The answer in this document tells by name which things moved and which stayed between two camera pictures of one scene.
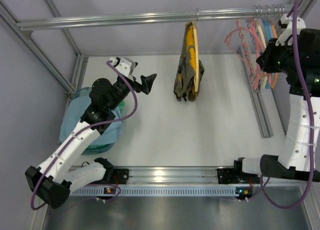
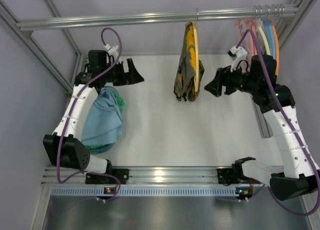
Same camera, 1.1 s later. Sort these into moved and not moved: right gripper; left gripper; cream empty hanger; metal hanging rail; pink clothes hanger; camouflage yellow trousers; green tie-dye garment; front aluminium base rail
Moved: left gripper; right gripper; pink clothes hanger
Not moved: cream empty hanger; metal hanging rail; front aluminium base rail; camouflage yellow trousers; green tie-dye garment
